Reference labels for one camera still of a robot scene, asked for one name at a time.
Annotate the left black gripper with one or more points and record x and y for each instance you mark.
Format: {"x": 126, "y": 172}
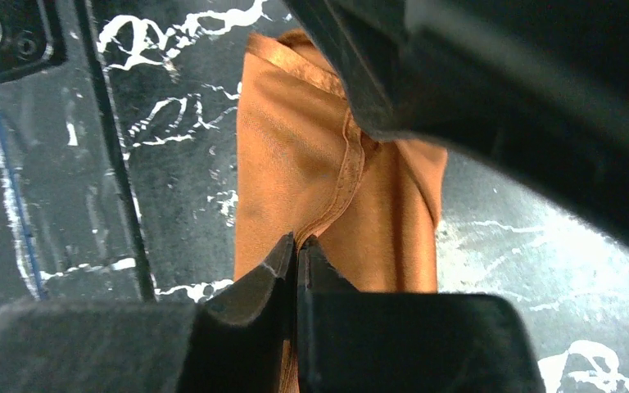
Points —
{"x": 539, "y": 90}

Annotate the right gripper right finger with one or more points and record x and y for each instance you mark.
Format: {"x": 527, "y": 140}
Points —
{"x": 316, "y": 278}

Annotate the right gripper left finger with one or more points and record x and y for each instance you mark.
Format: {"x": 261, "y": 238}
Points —
{"x": 237, "y": 336}

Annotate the orange cloth napkin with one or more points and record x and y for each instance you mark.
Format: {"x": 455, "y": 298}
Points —
{"x": 306, "y": 167}

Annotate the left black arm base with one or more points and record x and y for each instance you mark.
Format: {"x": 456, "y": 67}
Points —
{"x": 31, "y": 38}

